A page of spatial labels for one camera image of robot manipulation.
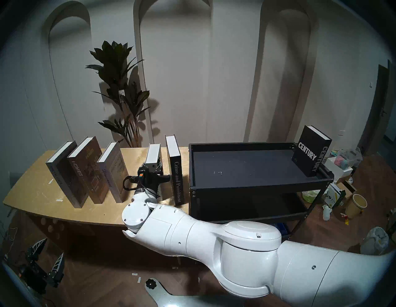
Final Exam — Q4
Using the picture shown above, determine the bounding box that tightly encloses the brown Homes book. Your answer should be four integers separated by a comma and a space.
67, 136, 109, 204

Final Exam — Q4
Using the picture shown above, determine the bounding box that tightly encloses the brown cardboard box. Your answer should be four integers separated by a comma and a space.
336, 179, 356, 198

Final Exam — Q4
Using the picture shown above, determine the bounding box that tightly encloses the green and white carton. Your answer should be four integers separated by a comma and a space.
325, 183, 346, 208

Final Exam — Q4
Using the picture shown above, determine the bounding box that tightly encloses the white cardboard box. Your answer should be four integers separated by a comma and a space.
326, 157, 353, 178

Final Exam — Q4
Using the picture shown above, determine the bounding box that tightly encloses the white bagged trash bin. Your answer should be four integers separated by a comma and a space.
360, 227, 390, 255

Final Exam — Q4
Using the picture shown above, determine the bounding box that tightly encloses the black Century book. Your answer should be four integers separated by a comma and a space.
292, 125, 332, 177

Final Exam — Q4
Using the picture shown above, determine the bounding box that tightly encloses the grey Discontent book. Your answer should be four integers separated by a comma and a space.
97, 141, 130, 204

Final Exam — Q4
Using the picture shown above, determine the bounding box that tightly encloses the black floor cable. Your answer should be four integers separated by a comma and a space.
0, 227, 25, 273

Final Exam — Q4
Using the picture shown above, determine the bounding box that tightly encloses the yellow bucket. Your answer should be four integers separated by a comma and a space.
344, 194, 368, 219

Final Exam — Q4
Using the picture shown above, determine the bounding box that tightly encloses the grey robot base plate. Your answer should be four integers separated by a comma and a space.
145, 278, 235, 307

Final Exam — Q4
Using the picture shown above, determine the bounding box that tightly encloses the grey Special Issue book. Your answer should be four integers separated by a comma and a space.
45, 141, 88, 208

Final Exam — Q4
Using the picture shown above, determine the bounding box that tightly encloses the dark door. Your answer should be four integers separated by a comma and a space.
359, 60, 396, 157

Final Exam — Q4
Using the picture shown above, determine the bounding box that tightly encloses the white Designhotels Yearbook book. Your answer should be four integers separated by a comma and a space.
144, 143, 163, 199

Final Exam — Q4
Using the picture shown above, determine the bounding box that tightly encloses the green plastic bag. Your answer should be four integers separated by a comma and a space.
302, 189, 324, 203

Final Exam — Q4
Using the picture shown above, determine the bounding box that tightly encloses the tall green potted plant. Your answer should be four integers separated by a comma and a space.
85, 40, 152, 147

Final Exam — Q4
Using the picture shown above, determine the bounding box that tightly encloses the wooden display table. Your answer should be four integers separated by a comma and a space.
3, 147, 191, 228

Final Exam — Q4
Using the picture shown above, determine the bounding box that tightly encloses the black metal shelf cart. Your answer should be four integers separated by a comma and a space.
188, 142, 334, 242

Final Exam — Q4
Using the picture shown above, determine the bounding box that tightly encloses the blue plastic bin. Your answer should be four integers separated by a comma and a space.
272, 223, 291, 240

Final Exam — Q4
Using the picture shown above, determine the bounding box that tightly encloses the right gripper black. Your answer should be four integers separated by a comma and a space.
129, 165, 170, 192

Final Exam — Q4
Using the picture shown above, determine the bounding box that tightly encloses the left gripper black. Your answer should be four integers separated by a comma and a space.
20, 238, 65, 294

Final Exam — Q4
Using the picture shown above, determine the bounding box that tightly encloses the black Crime and Punishment book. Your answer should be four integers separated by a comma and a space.
165, 135, 186, 206

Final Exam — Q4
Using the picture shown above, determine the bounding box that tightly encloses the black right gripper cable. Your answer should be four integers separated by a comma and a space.
123, 176, 141, 191

